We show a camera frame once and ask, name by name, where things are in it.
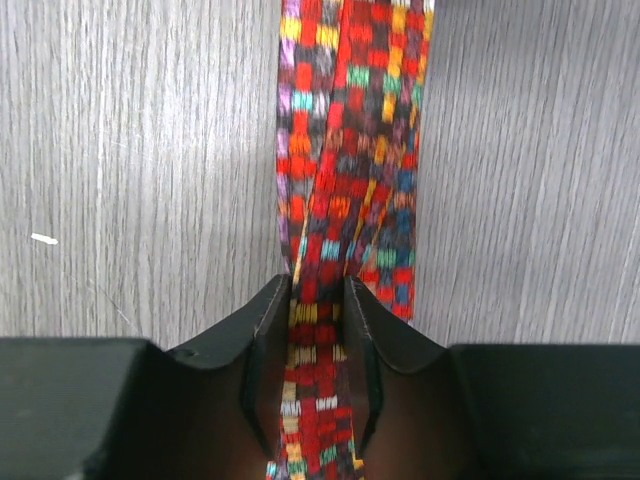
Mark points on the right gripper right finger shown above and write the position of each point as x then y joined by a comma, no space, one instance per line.
486,411

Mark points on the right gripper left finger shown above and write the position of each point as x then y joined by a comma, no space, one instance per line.
123,408

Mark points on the multicoloured plaid tie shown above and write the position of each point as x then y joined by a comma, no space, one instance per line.
350,86

